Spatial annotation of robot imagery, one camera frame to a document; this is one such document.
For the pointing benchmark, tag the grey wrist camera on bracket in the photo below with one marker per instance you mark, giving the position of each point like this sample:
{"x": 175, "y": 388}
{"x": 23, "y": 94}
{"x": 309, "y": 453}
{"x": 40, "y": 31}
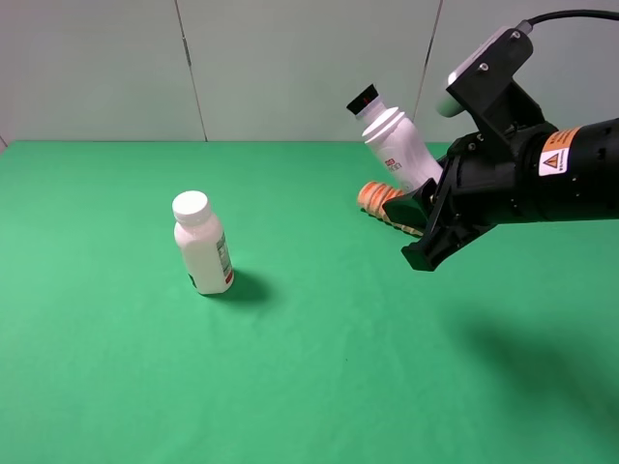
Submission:
{"x": 483, "y": 86}

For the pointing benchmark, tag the white bottle with black cap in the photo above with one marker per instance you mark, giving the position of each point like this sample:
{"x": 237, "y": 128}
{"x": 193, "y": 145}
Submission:
{"x": 395, "y": 141}

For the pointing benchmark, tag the orange striped bread loaf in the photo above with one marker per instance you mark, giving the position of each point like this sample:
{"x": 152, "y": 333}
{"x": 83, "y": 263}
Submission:
{"x": 371, "y": 199}

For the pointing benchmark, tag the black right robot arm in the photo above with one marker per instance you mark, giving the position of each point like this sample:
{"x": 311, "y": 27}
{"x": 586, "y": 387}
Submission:
{"x": 541, "y": 174}

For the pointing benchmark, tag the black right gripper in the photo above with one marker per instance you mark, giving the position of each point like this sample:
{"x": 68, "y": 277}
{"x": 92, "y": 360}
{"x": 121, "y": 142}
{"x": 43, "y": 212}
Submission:
{"x": 482, "y": 185}

